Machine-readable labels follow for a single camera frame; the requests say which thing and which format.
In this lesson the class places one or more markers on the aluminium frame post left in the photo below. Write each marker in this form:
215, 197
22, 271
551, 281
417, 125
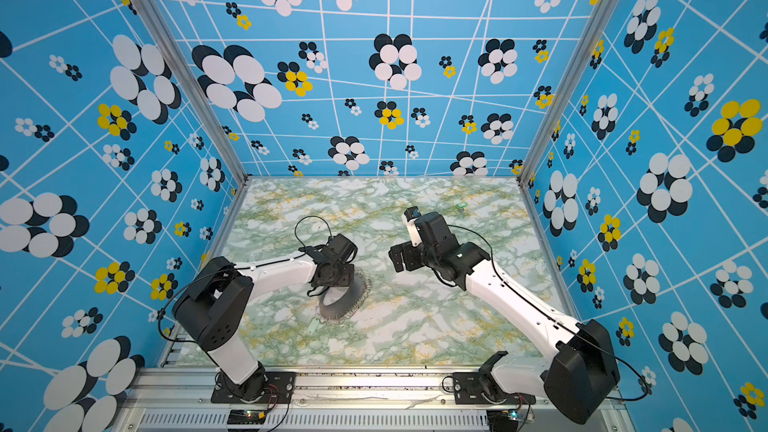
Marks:
158, 28

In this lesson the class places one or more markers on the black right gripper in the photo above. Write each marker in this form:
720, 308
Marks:
409, 251

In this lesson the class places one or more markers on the green key tag with key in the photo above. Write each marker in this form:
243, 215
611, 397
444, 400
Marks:
461, 209

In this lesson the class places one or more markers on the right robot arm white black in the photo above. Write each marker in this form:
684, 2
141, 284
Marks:
578, 370

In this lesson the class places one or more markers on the aluminium frame post right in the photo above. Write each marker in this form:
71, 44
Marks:
592, 33

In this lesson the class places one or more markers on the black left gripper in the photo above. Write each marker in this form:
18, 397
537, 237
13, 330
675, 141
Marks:
348, 275

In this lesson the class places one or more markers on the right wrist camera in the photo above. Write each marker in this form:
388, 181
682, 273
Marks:
408, 219

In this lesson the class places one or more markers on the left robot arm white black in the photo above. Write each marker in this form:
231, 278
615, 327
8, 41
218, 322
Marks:
211, 308

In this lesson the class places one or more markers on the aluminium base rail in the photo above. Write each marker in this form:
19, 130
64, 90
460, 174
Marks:
342, 399

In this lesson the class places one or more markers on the aluminium frame post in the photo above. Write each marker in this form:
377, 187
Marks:
158, 28
592, 33

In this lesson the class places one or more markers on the steel key organizer plate with rings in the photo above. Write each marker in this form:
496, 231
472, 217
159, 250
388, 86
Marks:
340, 303

